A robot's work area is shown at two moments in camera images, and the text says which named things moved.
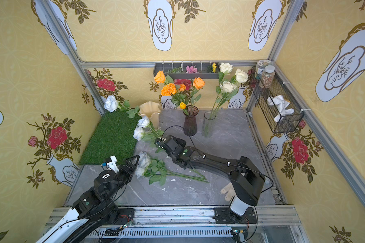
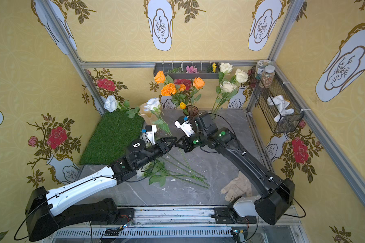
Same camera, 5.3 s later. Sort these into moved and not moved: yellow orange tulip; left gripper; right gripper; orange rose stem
Moved: left gripper; right gripper
Not moved: yellow orange tulip; orange rose stem
